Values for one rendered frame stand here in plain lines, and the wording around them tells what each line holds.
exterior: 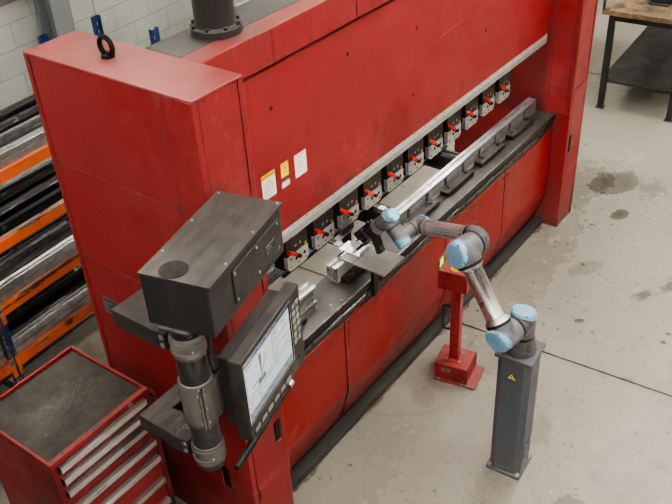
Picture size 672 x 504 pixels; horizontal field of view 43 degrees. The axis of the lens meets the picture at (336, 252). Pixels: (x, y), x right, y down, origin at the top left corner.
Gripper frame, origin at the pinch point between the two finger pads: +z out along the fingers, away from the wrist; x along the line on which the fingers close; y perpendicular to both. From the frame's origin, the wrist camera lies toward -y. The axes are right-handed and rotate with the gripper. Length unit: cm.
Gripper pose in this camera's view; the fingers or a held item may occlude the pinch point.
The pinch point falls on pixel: (358, 249)
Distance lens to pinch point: 419.5
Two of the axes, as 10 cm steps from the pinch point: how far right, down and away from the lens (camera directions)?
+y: -6.5, -7.6, 0.1
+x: -5.9, 4.9, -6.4
